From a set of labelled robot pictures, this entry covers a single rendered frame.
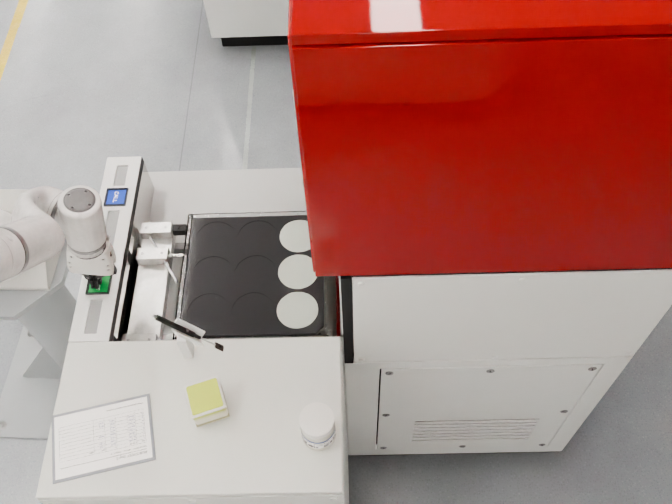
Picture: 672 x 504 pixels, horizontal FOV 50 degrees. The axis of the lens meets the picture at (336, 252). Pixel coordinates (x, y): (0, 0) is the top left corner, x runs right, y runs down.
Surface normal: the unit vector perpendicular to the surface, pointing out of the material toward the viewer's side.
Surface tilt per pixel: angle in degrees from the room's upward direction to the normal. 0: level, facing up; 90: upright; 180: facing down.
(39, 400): 0
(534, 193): 90
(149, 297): 0
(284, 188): 0
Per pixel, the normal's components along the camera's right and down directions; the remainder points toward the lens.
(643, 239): 0.01, 0.84
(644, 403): -0.03, -0.54
